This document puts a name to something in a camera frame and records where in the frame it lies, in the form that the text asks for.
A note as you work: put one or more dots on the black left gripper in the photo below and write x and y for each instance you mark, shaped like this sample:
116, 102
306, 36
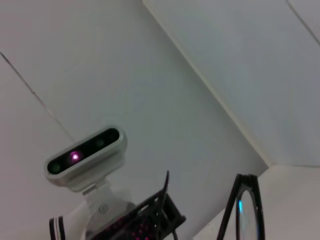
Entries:
140, 222

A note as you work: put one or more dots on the black round glasses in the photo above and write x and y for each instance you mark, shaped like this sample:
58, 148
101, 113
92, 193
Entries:
247, 181

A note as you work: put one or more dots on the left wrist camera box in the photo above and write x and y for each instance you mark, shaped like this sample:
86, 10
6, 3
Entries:
82, 152

